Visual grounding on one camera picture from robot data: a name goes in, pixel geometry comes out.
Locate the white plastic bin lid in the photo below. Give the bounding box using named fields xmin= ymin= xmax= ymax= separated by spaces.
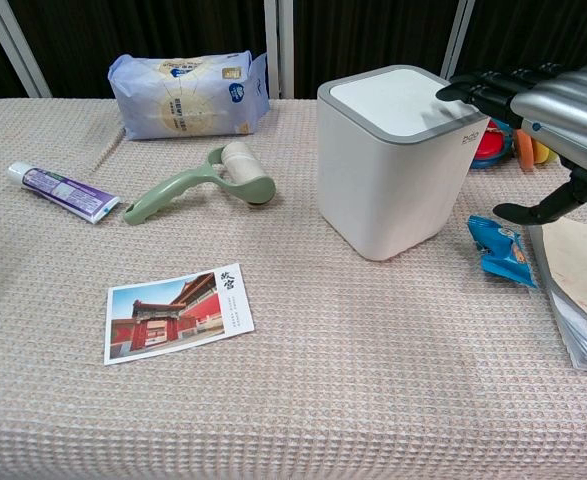
xmin=328 ymin=69 xmax=474 ymax=137

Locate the beige waffle tablecloth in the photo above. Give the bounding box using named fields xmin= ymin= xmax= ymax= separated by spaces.
xmin=0 ymin=97 xmax=587 ymax=480

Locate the pale blue tissue pack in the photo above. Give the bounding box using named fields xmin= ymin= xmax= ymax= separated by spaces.
xmin=107 ymin=49 xmax=271 ymax=142

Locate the white frame post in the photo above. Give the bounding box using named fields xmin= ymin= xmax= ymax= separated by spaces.
xmin=441 ymin=0 xmax=477 ymax=81
xmin=264 ymin=0 xmax=295 ymax=100
xmin=0 ymin=0 xmax=53 ymax=99

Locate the orange ring toy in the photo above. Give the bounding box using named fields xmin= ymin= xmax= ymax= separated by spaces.
xmin=515 ymin=128 xmax=537 ymax=172

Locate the green lint roller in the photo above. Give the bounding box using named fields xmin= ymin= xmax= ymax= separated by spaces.
xmin=122 ymin=141 xmax=278 ymax=227

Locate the white plastic trash bin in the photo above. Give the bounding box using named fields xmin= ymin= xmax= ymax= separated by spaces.
xmin=315 ymin=64 xmax=491 ymax=262

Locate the red disc toy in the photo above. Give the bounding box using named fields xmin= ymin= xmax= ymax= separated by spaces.
xmin=474 ymin=119 xmax=512 ymax=161

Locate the red palace postcard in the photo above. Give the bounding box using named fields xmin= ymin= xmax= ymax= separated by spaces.
xmin=103 ymin=262 xmax=256 ymax=367

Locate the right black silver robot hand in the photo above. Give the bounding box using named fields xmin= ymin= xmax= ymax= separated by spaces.
xmin=435 ymin=62 xmax=587 ymax=226

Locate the purple white toothpaste tube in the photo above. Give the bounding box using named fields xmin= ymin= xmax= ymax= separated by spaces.
xmin=6 ymin=160 xmax=122 ymax=226

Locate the beige paper sheet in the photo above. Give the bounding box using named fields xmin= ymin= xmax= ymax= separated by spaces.
xmin=542 ymin=214 xmax=587 ymax=326

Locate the blue snack packet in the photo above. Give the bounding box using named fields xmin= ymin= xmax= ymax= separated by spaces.
xmin=466 ymin=214 xmax=539 ymax=290

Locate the black curtain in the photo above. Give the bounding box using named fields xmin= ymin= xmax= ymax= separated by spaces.
xmin=0 ymin=0 xmax=587 ymax=116

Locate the blue ring toy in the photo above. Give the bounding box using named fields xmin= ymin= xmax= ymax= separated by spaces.
xmin=470 ymin=130 xmax=517 ymax=172

